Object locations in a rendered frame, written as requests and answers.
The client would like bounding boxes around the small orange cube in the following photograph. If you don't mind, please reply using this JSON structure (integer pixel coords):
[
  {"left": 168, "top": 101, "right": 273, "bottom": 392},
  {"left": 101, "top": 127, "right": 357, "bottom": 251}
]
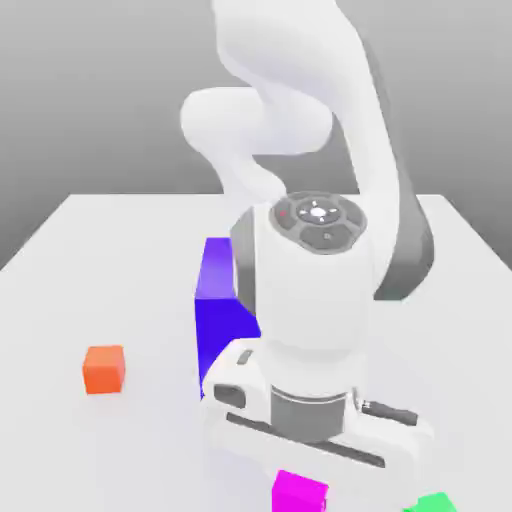
[{"left": 82, "top": 344, "right": 126, "bottom": 396}]

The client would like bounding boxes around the small magenta cube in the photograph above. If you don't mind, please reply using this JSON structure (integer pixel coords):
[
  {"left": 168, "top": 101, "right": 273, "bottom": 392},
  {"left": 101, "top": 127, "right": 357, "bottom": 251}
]
[{"left": 271, "top": 470, "right": 330, "bottom": 512}]

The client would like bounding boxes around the small green cube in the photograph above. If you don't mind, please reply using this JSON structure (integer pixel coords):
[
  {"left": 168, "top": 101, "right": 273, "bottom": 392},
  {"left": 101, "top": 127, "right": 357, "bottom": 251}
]
[{"left": 401, "top": 492, "right": 458, "bottom": 512}]

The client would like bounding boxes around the large blue box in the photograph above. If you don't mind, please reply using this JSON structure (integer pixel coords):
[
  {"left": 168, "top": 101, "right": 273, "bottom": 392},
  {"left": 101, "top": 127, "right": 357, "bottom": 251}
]
[{"left": 194, "top": 237, "right": 262, "bottom": 401}]

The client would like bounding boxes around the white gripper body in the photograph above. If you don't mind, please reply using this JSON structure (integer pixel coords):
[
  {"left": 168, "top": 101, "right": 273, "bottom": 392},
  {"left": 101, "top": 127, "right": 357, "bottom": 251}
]
[{"left": 202, "top": 399, "right": 436, "bottom": 506}]

